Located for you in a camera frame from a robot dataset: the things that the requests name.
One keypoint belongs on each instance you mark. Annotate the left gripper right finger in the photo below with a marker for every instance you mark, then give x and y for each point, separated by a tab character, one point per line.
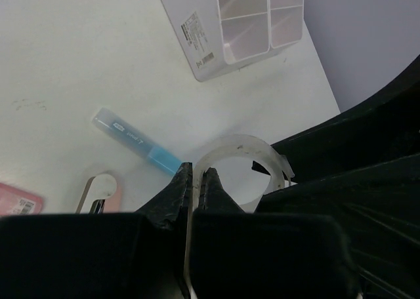
242	255

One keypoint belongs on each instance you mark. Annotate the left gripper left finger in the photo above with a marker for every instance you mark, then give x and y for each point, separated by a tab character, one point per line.
136	254

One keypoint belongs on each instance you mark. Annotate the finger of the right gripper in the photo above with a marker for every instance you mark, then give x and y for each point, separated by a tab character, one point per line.
362	168

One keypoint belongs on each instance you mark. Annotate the blue highlighter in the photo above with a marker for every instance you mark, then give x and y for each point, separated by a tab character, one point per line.
127	135

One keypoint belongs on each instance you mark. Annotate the pink correction tape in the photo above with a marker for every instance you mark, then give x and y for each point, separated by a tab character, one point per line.
15	201

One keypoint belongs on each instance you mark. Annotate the pink stapler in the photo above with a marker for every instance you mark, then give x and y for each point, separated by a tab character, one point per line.
102	194

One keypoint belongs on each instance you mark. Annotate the left white organizer box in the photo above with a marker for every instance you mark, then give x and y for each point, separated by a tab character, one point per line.
219	36

